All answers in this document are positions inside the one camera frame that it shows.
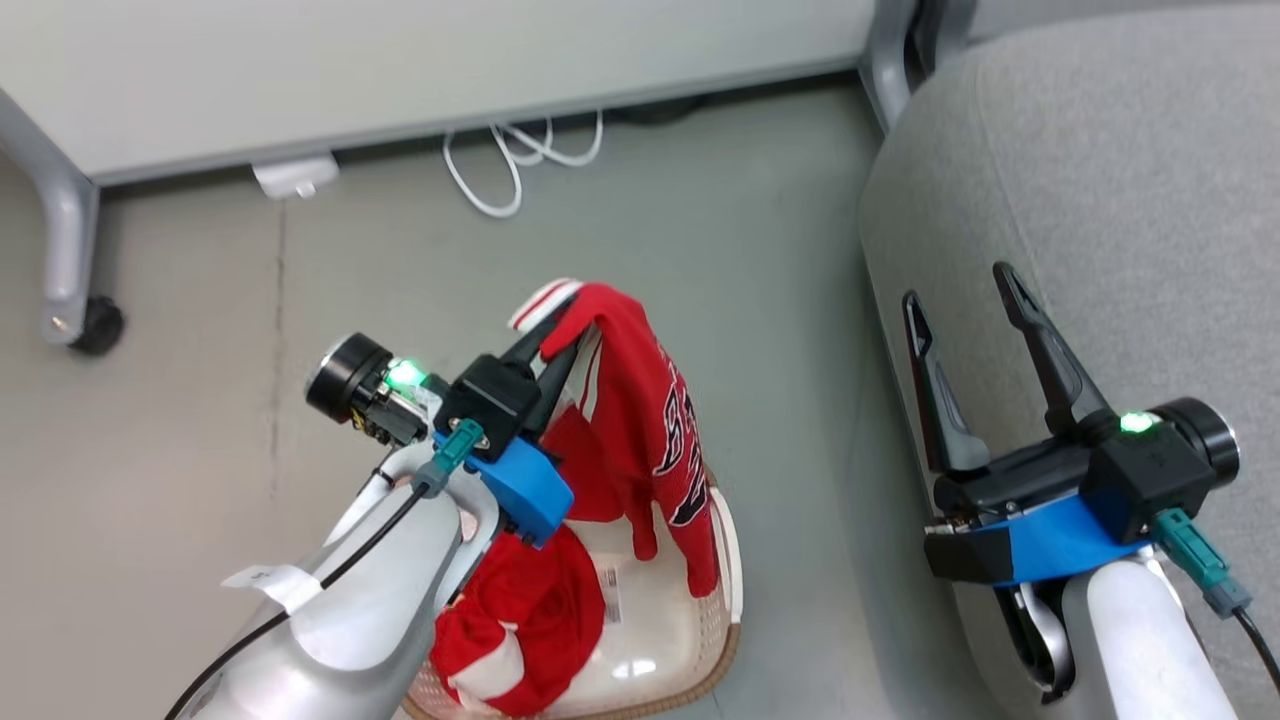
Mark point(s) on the grey fabric sofa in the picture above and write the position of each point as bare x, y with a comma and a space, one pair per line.
1100, 180

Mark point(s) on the white power adapter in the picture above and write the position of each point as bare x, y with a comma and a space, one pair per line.
295, 176

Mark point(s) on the grey partition leg with caster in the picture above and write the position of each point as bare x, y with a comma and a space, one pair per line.
68, 240

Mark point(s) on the cream perforated laundry basket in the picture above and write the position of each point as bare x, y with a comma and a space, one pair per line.
660, 640

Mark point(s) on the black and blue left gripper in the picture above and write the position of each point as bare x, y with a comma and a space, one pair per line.
495, 400

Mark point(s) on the black caster wheel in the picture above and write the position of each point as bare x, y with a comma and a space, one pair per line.
100, 325

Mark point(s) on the red and white jersey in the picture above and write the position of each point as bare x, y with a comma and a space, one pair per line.
640, 400

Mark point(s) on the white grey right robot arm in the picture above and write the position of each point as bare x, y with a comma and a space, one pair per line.
1140, 650

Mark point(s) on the paper label sticker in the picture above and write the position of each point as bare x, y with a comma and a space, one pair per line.
610, 598

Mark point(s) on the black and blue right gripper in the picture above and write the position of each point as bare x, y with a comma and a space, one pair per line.
1140, 470

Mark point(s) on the white partition panel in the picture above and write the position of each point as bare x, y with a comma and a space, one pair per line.
400, 70

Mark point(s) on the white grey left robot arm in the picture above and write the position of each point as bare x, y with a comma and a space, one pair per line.
380, 610

